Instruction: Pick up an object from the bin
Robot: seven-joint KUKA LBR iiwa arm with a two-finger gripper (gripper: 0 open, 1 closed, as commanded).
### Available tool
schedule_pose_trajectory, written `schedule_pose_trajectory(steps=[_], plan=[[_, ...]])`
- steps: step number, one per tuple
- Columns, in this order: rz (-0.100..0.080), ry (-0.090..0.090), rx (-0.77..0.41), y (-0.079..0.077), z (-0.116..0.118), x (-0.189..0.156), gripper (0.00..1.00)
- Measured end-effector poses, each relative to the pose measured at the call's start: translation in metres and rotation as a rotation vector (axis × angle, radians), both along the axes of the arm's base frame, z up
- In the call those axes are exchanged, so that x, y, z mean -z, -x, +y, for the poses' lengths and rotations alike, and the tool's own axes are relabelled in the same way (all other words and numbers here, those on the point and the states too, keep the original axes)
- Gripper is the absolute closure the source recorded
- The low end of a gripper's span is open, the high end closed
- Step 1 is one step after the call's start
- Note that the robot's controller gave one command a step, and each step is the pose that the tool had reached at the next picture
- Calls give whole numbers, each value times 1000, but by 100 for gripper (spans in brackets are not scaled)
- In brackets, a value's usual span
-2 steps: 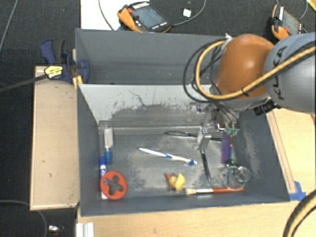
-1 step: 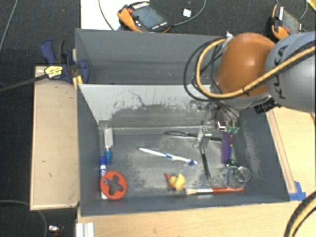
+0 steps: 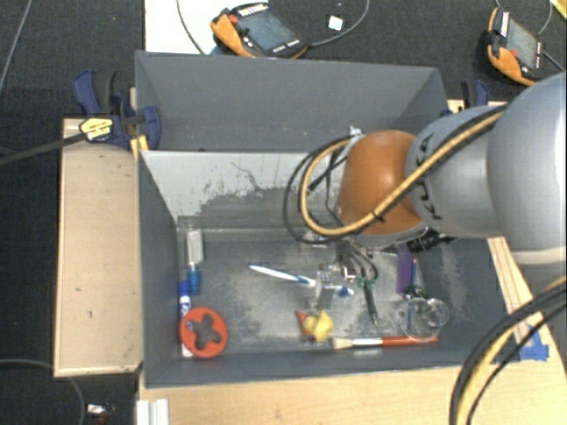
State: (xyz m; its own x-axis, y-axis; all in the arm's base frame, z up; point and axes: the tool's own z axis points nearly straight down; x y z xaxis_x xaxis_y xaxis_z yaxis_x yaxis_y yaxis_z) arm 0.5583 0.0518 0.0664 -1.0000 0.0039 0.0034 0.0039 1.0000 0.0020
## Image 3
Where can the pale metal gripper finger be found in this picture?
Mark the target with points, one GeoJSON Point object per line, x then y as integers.
{"type": "Point", "coordinates": [325, 276]}
{"type": "Point", "coordinates": [327, 298]}

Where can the yellow rubber duck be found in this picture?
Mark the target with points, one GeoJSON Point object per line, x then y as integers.
{"type": "Point", "coordinates": [320, 326]}

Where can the black pen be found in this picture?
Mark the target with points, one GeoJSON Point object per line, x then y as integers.
{"type": "Point", "coordinates": [371, 306]}

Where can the blue and white toothbrush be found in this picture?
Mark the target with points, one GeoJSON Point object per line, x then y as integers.
{"type": "Point", "coordinates": [279, 274]}

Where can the purple flat stick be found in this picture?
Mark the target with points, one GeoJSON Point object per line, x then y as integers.
{"type": "Point", "coordinates": [404, 272]}

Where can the thin blue pen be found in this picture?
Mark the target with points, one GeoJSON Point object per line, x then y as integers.
{"type": "Point", "coordinates": [413, 277]}

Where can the clear glass cup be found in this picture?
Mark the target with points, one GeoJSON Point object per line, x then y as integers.
{"type": "Point", "coordinates": [436, 314]}

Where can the orange disc with cross hole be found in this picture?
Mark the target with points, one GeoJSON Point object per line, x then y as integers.
{"type": "Point", "coordinates": [217, 341]}

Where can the clear plastic bottle blue cap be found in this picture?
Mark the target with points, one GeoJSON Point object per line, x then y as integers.
{"type": "Point", "coordinates": [193, 248]}

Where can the blue and white marker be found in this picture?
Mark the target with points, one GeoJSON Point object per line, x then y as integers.
{"type": "Point", "coordinates": [184, 301]}

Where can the grey metal bin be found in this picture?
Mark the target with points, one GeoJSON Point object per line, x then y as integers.
{"type": "Point", "coordinates": [248, 104]}

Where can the pale wood board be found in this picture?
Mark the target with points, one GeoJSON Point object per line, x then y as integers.
{"type": "Point", "coordinates": [97, 255]}

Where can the black cylinder on white bracket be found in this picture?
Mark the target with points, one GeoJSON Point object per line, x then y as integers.
{"type": "Point", "coordinates": [426, 241]}

